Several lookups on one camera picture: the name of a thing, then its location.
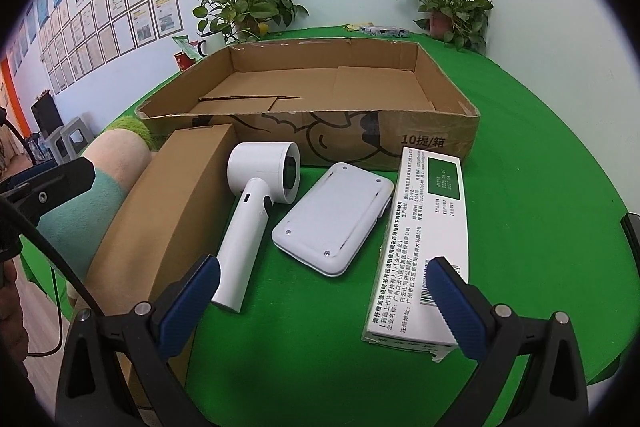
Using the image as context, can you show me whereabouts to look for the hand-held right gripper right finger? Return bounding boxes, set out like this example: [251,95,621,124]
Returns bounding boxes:
[425,257,591,427]

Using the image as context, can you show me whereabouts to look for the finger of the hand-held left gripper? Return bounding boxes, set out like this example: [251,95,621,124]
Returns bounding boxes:
[0,157,97,228]

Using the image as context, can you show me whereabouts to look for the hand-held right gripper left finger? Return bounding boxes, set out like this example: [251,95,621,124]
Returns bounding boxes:
[56,253,236,427]

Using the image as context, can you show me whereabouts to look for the pink and teal plush toy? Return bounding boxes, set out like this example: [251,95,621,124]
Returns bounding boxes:
[37,116,157,268]

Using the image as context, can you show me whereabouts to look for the white hair dryer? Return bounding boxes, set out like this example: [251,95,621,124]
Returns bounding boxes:
[210,141,302,314]

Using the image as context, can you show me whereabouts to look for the long brown cardboard box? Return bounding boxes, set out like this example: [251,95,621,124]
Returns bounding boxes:
[82,123,238,413]

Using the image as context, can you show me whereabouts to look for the cardboard tray box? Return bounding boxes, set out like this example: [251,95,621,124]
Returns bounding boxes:
[135,38,482,172]

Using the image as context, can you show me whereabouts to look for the grey plastic stool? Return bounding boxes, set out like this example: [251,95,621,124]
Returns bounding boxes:
[45,117,96,162]

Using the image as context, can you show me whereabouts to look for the black cabinet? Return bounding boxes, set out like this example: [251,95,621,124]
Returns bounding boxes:
[31,97,65,138]

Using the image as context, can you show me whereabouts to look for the white printed medicine box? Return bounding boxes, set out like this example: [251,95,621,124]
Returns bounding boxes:
[361,146,472,364]

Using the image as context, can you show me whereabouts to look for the white flat rounded device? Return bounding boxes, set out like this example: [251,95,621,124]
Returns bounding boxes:
[271,162,396,279]

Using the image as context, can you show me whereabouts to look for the green tablecloth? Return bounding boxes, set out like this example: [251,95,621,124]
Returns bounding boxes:
[22,24,640,427]

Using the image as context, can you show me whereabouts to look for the black rectangular remote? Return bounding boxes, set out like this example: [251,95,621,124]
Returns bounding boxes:
[620,212,640,253]

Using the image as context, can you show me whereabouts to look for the white mug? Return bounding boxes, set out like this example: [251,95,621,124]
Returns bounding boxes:
[196,34,223,58]

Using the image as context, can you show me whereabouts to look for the potted plant in white pot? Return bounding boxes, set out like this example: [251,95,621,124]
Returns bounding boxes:
[192,0,310,45]

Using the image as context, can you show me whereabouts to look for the blue patterned packet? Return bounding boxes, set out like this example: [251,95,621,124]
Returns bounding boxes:
[361,25,412,38]

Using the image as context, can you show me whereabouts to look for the potted plant in brown pot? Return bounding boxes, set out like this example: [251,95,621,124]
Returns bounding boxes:
[390,0,496,55]

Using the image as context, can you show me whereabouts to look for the black cable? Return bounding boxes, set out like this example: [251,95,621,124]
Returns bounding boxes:
[0,199,108,315]

